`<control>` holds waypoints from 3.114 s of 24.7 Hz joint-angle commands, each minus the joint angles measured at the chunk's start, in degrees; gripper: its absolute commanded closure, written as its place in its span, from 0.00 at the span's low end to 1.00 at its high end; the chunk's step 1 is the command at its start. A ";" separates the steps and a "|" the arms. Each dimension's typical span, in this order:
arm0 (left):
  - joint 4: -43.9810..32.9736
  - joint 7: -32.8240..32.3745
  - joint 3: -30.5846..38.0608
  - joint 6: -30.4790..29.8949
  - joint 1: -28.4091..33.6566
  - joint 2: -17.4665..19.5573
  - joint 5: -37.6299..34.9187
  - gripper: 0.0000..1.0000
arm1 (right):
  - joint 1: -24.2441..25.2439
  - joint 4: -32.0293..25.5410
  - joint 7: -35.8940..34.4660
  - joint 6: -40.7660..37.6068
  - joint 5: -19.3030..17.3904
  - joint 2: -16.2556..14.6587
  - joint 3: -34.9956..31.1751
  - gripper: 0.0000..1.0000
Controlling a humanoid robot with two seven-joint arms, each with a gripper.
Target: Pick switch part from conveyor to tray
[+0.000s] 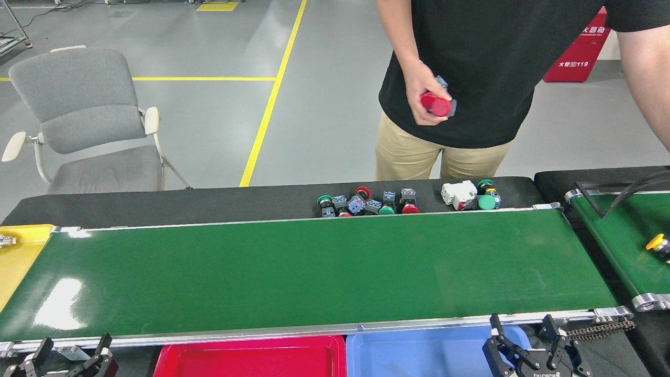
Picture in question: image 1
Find black guide frame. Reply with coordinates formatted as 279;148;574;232
574;172;670;219

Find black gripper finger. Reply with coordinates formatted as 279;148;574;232
4;338;54;377
65;334;119;377

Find person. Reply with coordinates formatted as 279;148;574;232
375;0;670;181

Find grey fabric armchair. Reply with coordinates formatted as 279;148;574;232
2;46;192;195

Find yellow push button switch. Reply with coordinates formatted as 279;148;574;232
645;234;670;262

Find white circuit breaker red tabs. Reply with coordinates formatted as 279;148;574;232
441;180;478;211

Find yellow plastic tray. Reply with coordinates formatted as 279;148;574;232
0;224;55;314

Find metal rack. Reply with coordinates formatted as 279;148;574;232
0;0;33;56

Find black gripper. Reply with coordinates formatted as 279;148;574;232
482;314;584;377

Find green feeder conveyor belt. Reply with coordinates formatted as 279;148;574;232
564;188;670;312

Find red fire equipment sign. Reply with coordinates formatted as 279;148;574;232
543;6;612;83

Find red plastic tray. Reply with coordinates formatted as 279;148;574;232
153;335;347;377

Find black drive chain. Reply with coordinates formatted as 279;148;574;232
565;319;637;341

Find person's right hand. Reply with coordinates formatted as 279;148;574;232
404;59;453;126

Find blue plastic tray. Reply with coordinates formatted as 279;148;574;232
345;325;532;377

